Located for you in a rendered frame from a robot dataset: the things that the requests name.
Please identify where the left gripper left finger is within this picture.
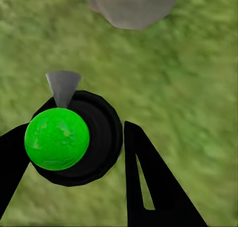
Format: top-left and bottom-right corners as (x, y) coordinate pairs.
(0, 123), (30, 219)

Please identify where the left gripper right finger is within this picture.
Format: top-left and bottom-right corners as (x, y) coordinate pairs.
(123, 121), (208, 227)

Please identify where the pesticide atomizer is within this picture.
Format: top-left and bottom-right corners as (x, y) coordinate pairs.
(24, 70), (124, 187)

